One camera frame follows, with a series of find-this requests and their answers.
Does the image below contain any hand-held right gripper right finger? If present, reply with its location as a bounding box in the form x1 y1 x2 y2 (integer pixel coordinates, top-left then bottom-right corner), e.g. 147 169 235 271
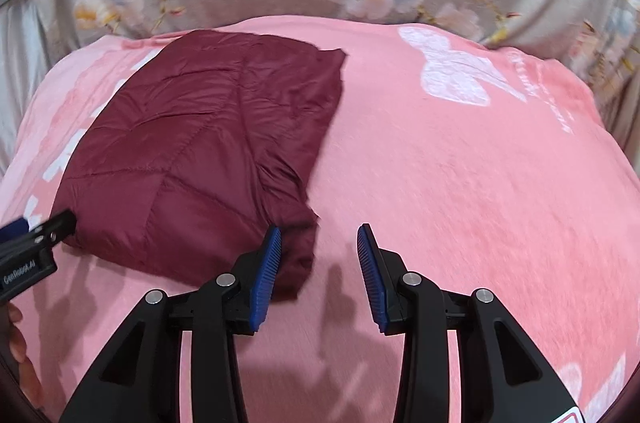
356 223 583 423

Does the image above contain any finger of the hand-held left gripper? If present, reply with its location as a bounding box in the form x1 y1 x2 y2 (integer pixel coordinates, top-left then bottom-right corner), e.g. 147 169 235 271
0 209 78 250

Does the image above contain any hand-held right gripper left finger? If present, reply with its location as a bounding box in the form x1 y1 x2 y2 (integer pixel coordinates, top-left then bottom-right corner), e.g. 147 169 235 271
60 225 282 423

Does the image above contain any maroon quilted down jacket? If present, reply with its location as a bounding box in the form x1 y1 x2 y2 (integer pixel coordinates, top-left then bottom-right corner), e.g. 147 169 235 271
52 29 348 302

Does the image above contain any person's left hand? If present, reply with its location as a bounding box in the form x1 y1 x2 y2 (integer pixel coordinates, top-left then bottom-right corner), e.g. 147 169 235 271
0 303 43 404

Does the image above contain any pink fleece blanket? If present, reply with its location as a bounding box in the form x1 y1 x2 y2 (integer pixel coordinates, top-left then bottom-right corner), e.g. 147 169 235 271
0 16 640 423

